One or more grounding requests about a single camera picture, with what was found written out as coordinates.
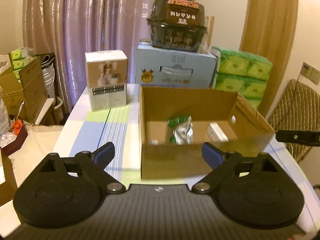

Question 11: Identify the white ointment tube box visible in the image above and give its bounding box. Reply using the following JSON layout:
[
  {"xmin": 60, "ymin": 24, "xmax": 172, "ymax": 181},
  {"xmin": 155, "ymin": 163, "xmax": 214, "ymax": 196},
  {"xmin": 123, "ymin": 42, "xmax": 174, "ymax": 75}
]
[{"xmin": 207, "ymin": 122, "xmax": 228, "ymax": 142}]

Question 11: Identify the silver green foil pouch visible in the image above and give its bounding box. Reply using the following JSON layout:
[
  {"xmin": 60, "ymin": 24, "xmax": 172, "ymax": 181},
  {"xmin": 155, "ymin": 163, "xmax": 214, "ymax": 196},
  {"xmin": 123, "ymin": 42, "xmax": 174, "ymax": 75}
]
[{"xmin": 167, "ymin": 115, "xmax": 194, "ymax": 145}]

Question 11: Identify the woven wicker chair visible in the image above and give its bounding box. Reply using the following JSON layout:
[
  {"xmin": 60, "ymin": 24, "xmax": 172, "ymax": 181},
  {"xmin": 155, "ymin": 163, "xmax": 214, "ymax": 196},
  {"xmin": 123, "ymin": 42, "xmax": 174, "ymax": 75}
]
[{"xmin": 268, "ymin": 79, "xmax": 319, "ymax": 162}]

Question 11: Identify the brown cardboard box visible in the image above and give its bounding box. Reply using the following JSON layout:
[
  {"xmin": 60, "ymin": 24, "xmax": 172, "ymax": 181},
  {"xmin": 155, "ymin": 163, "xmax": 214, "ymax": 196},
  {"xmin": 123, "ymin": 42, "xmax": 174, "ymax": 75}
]
[{"xmin": 139, "ymin": 86, "xmax": 274, "ymax": 179}]

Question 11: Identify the green tissue pack bundle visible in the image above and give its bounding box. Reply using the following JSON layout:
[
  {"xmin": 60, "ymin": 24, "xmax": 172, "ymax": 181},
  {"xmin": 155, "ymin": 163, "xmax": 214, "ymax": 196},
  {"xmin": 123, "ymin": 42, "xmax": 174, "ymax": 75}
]
[{"xmin": 211, "ymin": 47, "xmax": 273, "ymax": 109}]

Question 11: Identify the white humidifier product box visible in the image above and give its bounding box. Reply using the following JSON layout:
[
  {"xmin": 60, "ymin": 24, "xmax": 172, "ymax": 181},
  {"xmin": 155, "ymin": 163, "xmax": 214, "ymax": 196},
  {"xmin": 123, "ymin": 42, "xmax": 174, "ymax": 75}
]
[{"xmin": 85, "ymin": 50, "xmax": 128, "ymax": 112}]

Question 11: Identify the brown cardboard carton stack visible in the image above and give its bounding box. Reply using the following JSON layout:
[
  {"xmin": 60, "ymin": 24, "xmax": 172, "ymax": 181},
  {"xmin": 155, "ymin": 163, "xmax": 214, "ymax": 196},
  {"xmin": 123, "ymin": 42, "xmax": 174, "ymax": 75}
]
[{"xmin": 1, "ymin": 57, "xmax": 49, "ymax": 123}]

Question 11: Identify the light blue milk carton box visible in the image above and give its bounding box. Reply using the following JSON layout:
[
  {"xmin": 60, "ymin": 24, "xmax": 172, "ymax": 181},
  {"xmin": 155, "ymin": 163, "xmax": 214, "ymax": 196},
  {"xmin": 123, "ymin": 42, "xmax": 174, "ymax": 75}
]
[{"xmin": 135, "ymin": 42, "xmax": 217, "ymax": 88}]

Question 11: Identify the black instant noodle bowl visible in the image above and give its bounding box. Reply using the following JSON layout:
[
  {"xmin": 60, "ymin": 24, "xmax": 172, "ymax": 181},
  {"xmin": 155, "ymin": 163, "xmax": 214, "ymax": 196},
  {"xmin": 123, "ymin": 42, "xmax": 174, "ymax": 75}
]
[{"xmin": 146, "ymin": 0, "xmax": 207, "ymax": 53}]

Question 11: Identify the wall power socket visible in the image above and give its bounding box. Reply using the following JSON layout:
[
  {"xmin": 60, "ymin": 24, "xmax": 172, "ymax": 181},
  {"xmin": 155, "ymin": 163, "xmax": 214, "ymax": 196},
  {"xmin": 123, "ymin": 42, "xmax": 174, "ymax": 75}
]
[{"xmin": 300, "ymin": 62, "xmax": 320, "ymax": 85}]

